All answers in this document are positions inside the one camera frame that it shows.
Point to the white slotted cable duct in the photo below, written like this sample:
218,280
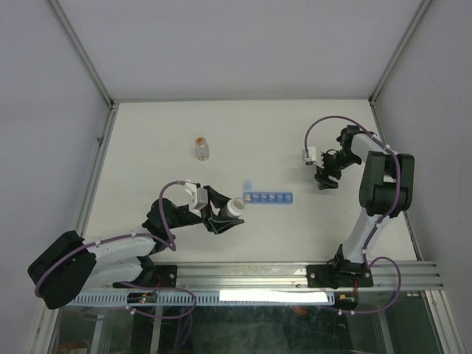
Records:
202,298

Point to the aluminium frame post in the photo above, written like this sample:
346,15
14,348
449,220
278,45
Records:
80,51
400,48

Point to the left aluminium frame post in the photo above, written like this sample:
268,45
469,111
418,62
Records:
80,51

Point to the blue weekly pill organizer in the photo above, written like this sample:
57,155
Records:
253,196

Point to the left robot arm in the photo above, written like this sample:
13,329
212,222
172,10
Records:
73,264

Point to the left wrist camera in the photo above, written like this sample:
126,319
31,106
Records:
198,197

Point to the aluminium mounting rail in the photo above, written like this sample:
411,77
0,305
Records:
405,276

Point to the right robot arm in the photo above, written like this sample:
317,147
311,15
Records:
385,191

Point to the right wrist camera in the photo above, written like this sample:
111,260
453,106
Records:
309,155

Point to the right aluminium frame post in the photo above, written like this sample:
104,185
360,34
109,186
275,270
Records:
400,48

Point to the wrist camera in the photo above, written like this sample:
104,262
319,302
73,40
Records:
309,155
198,197

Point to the clear jar with gold lid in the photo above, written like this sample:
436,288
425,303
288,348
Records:
202,149

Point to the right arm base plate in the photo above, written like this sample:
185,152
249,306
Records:
329,276

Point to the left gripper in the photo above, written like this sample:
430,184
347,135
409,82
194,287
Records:
211,218

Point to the white vitamin B bottle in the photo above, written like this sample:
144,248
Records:
233,208

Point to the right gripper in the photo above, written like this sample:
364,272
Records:
321,175

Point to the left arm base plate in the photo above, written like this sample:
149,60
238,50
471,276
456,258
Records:
159,276

